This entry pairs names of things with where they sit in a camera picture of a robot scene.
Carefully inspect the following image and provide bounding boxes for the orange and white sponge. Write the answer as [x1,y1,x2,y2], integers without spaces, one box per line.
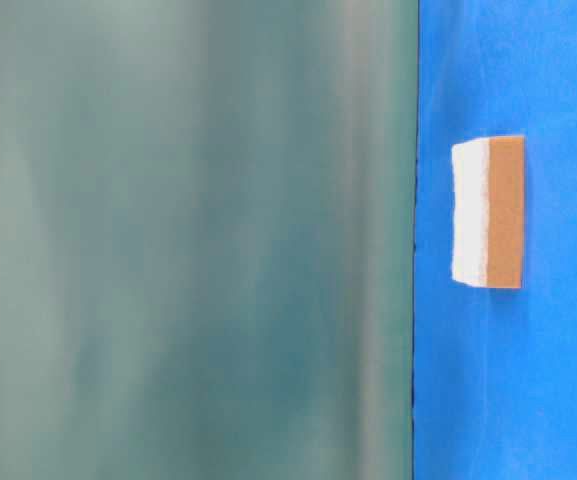
[451,135,525,289]

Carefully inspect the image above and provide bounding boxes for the blue table cloth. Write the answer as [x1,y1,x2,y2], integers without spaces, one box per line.
[413,1,577,479]

